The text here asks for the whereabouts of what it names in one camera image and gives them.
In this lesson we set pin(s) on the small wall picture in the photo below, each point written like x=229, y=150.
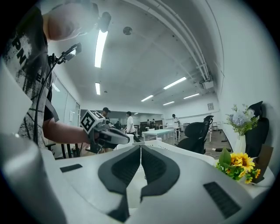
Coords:
x=210, y=106

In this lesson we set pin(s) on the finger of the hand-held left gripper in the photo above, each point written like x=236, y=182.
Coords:
x=122, y=135
x=109, y=144

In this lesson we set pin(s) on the pale blue desk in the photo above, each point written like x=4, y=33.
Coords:
x=158, y=131

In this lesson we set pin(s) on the black head camera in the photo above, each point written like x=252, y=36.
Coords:
x=104, y=22

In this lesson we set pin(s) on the black office chair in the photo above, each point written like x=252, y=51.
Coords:
x=258, y=131
x=197, y=135

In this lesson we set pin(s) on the black gooseneck chest camera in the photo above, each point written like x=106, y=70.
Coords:
x=73, y=50

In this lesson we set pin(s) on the ceiling strip lights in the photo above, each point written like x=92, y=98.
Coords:
x=100, y=48

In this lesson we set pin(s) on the person's left forearm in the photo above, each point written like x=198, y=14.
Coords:
x=65, y=133

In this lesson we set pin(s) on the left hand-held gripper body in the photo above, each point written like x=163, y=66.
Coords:
x=89, y=121

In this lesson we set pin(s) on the white ceiling unit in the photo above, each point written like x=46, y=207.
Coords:
x=207, y=84

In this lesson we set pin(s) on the brown desk holder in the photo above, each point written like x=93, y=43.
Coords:
x=263, y=159

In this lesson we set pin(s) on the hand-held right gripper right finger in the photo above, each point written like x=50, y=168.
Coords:
x=192, y=190

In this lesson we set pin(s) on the person's head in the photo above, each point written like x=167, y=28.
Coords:
x=65, y=19

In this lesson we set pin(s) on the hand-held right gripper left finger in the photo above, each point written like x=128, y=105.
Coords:
x=87, y=186

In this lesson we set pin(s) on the tall white vase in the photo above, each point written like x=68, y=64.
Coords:
x=240, y=143

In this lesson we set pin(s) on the person's printed t-shirt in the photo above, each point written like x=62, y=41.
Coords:
x=26, y=65

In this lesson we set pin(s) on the white cylindrical appliance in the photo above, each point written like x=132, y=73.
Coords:
x=22, y=175

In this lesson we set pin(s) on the round ceiling fixture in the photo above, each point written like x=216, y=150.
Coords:
x=127, y=30

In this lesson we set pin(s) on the pale blue flower bouquet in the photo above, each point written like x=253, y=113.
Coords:
x=241, y=119

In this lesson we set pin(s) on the sunflower bouquet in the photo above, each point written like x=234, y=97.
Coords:
x=240, y=164

